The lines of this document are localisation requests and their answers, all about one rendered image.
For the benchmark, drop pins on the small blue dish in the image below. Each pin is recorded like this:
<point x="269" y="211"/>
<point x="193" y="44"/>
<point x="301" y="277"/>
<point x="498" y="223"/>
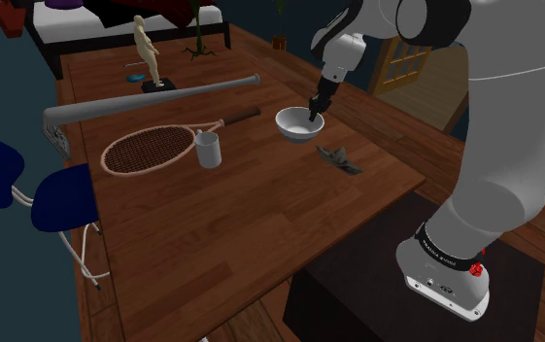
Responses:
<point x="135" y="77"/>

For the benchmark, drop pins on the tennis racket with dark grip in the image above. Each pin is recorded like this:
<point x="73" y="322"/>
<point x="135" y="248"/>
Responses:
<point x="149" y="149"/>

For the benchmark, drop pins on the wooden framed window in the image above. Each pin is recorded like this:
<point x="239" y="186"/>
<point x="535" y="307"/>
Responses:
<point x="402" y="61"/>

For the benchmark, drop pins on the dark green plant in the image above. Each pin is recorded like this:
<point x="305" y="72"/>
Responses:
<point x="198" y="38"/>

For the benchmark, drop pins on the white bowl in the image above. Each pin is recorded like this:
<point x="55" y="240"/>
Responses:
<point x="295" y="129"/>

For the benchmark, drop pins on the dark robot stand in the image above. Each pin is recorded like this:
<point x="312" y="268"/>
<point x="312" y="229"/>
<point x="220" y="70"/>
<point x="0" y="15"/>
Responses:
<point x="371" y="279"/>

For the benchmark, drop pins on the grey pen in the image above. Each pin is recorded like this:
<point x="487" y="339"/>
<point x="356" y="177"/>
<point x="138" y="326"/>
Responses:
<point x="133" y="64"/>

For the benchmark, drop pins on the grey mug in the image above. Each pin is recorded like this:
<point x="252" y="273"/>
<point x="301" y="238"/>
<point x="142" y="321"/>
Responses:
<point x="208" y="150"/>

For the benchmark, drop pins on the bed with white mattress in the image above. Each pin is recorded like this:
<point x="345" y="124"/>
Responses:
<point x="82" y="23"/>

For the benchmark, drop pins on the grey baseball bat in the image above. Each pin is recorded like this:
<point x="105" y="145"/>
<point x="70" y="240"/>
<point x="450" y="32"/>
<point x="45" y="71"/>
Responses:
<point x="134" y="102"/>

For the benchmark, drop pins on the red wooden furniture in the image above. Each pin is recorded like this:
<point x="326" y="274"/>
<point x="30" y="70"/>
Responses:
<point x="9" y="16"/>

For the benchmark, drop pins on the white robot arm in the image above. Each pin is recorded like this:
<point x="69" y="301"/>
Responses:
<point x="509" y="118"/>

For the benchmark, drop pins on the blue chair with white legs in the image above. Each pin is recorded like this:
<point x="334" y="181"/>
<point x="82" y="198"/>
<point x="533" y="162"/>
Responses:
<point x="59" y="199"/>

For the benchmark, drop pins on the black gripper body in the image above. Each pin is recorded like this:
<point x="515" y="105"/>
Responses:
<point x="324" y="92"/>

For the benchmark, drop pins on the crumpled grey cloth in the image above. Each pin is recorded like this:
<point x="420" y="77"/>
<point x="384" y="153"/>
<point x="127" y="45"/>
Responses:
<point x="338" y="158"/>

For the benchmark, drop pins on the potted plant in brown pot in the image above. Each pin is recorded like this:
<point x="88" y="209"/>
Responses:
<point x="279" y="40"/>

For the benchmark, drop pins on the beige human figure statue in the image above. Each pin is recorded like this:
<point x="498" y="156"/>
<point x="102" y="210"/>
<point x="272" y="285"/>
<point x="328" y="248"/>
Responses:
<point x="149" y="52"/>

